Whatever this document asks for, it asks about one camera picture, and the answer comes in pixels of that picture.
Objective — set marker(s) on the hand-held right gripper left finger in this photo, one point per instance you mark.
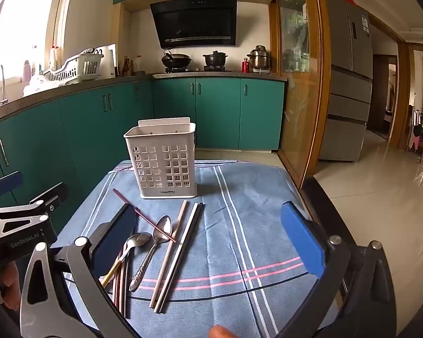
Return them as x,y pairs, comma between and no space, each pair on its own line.
113,239

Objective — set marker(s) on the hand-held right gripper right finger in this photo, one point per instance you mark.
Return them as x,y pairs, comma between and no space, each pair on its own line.
302,239

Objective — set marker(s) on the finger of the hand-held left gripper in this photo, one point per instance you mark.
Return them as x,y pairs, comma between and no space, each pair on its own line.
7,183
51,195

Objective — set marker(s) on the dark red chopstick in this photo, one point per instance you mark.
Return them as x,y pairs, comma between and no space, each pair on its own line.
117,288
144,216

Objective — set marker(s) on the white chopstick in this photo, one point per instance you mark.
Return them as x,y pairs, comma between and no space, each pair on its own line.
178,253
169,253

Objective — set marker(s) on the white plastic utensil holder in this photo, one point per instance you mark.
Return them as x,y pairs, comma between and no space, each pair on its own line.
151,141

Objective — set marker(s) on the person's left hand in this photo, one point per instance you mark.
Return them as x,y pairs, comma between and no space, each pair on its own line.
9,283

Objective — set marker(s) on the person's right hand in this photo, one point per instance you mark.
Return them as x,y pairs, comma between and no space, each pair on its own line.
225,332

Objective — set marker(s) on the blue striped cloth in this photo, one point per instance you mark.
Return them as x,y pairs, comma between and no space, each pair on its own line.
232,218

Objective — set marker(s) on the metal faucet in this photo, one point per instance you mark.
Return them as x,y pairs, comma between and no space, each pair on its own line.
2,84

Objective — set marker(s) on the grey kitchen countertop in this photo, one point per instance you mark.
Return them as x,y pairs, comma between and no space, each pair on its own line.
91,86

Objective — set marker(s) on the white dish rack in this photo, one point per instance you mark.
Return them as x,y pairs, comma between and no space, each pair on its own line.
77,68

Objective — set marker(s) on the dark sauce bottle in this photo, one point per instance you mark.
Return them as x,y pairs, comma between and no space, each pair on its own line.
126,68

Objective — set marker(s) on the pink hanging garment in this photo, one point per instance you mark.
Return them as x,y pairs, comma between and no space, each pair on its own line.
415,137

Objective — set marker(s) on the green lower cabinets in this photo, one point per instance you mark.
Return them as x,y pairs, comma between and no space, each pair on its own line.
215,112

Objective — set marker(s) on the white bottle red cap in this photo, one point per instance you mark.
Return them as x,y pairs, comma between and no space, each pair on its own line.
139,66

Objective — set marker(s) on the wooden framed glass door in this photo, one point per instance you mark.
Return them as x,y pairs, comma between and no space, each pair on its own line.
295,77

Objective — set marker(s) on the kitchen window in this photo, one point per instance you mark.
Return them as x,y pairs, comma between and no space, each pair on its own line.
28,17

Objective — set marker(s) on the silver refrigerator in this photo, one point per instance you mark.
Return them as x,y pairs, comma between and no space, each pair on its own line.
345,77

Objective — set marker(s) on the red canister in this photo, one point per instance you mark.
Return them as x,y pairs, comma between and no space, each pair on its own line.
245,66

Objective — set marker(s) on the stainless steel pot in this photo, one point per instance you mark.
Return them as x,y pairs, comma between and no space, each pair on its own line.
260,60

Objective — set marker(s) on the black wok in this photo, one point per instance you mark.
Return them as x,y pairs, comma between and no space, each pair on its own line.
178,60

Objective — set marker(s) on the gas stove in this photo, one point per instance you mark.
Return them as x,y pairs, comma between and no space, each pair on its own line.
197,70

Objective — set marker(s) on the black cooking pot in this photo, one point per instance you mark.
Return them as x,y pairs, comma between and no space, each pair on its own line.
215,60

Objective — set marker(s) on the black range hood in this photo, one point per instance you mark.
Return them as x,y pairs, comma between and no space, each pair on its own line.
193,21

